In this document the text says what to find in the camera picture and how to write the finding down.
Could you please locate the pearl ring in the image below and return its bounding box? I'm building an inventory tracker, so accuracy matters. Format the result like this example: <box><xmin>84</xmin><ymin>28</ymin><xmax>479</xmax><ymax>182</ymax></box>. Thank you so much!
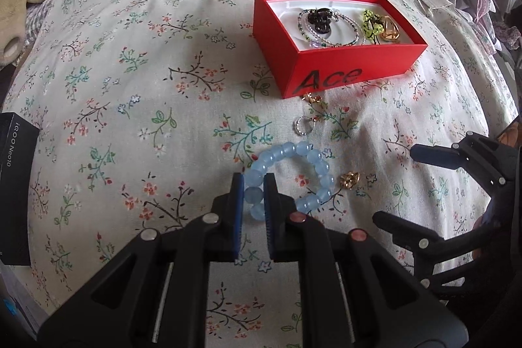
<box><xmin>295</xmin><ymin>116</ymin><xmax>323</xmax><ymax>136</ymax></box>

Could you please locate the dark seed bead necklace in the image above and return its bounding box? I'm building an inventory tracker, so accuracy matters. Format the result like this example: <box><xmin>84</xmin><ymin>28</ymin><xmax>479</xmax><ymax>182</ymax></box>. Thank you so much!
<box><xmin>320</xmin><ymin>14</ymin><xmax>366</xmax><ymax>48</ymax></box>

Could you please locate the dark grey box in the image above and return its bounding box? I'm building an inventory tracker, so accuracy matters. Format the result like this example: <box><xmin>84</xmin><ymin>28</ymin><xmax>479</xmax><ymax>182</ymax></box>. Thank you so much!
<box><xmin>0</xmin><ymin>264</ymin><xmax>50</xmax><ymax>334</ymax></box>

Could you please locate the clear bead bracelet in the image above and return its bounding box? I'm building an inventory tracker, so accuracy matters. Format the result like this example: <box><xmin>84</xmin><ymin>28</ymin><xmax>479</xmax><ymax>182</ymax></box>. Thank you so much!
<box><xmin>298</xmin><ymin>9</ymin><xmax>329</xmax><ymax>49</ymax></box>

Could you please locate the dark hair claw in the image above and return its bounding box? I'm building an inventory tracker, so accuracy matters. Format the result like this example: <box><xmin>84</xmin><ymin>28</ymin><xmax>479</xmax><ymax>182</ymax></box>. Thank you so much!
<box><xmin>307</xmin><ymin>8</ymin><xmax>336</xmax><ymax>35</ymax></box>

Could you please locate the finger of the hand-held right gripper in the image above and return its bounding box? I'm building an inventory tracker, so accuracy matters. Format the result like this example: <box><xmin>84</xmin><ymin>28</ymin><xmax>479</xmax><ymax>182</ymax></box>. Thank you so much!
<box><xmin>410</xmin><ymin>131</ymin><xmax>519</xmax><ymax>188</ymax></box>
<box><xmin>372</xmin><ymin>210</ymin><xmax>495</xmax><ymax>276</ymax></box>

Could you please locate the blue bead bracelet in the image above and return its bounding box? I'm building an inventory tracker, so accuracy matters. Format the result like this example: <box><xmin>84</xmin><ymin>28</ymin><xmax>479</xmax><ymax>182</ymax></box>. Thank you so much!
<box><xmin>244</xmin><ymin>141</ymin><xmax>336</xmax><ymax>221</ymax></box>

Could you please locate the green bead bracelet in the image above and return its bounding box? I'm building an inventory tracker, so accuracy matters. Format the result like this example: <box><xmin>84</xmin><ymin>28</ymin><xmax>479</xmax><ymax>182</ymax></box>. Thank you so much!
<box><xmin>361</xmin><ymin>9</ymin><xmax>384</xmax><ymax>44</ymax></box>

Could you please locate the red cardboard box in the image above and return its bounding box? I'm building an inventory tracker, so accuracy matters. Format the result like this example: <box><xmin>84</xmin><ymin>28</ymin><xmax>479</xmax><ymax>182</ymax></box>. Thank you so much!
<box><xmin>253</xmin><ymin>0</ymin><xmax>429</xmax><ymax>99</ymax></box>

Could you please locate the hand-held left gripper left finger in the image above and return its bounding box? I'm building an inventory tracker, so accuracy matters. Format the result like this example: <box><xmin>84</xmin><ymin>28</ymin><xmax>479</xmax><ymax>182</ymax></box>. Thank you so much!
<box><xmin>38</xmin><ymin>173</ymin><xmax>245</xmax><ymax>348</ymax></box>

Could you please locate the floral bed sheet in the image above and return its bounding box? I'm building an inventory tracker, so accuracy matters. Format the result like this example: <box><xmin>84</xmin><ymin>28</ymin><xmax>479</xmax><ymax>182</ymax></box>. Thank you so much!
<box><xmin>8</xmin><ymin>0</ymin><xmax>514</xmax><ymax>348</ymax></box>

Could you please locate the black phone box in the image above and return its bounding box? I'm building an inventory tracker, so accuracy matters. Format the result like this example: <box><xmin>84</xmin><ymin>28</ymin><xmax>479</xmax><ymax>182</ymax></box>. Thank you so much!
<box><xmin>0</xmin><ymin>112</ymin><xmax>40</xmax><ymax>266</ymax></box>

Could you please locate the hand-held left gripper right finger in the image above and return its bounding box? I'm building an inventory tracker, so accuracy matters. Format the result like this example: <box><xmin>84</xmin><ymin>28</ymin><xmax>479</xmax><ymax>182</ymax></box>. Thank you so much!
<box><xmin>263</xmin><ymin>174</ymin><xmax>468</xmax><ymax>348</ymax></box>

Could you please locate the reddish patterned clothing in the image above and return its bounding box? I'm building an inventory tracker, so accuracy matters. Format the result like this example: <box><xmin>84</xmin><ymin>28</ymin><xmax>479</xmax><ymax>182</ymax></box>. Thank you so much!
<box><xmin>495</xmin><ymin>120</ymin><xmax>522</xmax><ymax>149</ymax></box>

